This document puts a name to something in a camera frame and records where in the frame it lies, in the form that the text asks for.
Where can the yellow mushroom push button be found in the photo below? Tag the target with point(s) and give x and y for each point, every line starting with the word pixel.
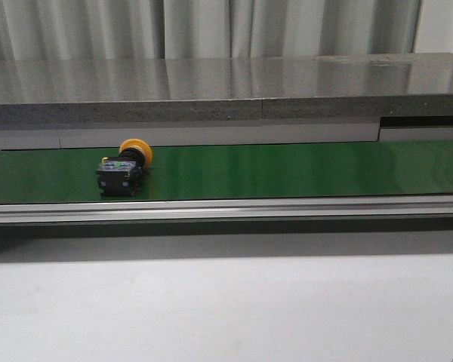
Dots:
pixel 123 174

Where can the grey cabinet front panel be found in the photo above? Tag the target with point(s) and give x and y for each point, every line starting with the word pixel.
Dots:
pixel 266 131

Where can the green conveyor belt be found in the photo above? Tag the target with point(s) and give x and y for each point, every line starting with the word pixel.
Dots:
pixel 239 171

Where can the aluminium conveyor frame rail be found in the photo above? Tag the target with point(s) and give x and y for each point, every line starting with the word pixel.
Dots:
pixel 227 209

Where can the white pleated curtain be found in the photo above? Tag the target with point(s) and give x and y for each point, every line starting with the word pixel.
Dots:
pixel 69 30

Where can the grey stone countertop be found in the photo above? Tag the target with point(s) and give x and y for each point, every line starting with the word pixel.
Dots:
pixel 46 94

